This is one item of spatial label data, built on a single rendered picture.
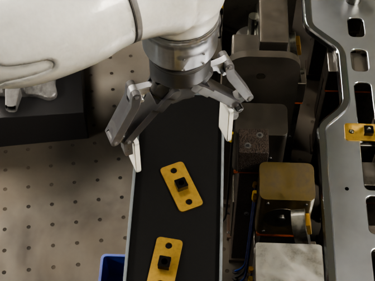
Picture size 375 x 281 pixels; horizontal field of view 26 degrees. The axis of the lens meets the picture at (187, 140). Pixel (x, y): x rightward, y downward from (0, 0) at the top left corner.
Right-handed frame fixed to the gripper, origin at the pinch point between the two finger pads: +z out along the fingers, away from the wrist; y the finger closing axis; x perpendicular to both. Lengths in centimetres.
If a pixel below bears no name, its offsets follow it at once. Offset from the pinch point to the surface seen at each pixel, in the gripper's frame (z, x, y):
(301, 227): 17.7, -10.4, 15.9
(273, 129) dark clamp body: 19.6, 9.3, 20.8
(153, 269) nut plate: 11.2, -11.2, -8.7
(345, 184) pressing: 27.5, -1.2, 30.5
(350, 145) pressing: 27.6, 5.7, 35.3
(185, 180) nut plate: 10.4, 0.2, 0.8
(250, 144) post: 17.6, 6.7, 15.2
